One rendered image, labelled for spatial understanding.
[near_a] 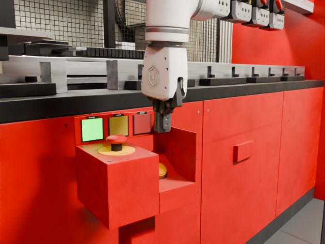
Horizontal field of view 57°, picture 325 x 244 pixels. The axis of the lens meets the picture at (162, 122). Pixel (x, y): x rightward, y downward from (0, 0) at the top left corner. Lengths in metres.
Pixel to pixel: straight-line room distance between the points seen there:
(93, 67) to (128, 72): 0.25
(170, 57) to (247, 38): 2.12
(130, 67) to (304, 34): 1.69
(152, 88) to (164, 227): 0.60
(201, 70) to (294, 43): 1.30
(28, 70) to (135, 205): 0.45
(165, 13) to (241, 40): 2.13
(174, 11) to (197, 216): 0.84
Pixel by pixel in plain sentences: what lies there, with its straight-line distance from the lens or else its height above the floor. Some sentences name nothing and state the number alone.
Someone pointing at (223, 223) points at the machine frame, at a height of 0.28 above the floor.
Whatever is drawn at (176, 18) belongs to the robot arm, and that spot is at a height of 1.03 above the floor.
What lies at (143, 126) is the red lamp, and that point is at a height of 0.80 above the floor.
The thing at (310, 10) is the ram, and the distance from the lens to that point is 2.43.
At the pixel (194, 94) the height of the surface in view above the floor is 0.85.
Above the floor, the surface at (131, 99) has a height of 0.86.
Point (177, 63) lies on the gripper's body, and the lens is 0.56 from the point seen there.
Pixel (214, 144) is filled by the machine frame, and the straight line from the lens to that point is 1.20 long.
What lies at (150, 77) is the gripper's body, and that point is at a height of 0.92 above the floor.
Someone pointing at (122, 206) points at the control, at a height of 0.70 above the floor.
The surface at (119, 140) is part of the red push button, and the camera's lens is 0.57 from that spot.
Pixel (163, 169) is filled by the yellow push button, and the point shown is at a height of 0.72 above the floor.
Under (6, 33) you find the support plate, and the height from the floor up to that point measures 0.99.
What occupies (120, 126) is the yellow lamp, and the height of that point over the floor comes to 0.81.
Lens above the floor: 0.93
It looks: 9 degrees down
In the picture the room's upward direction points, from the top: straight up
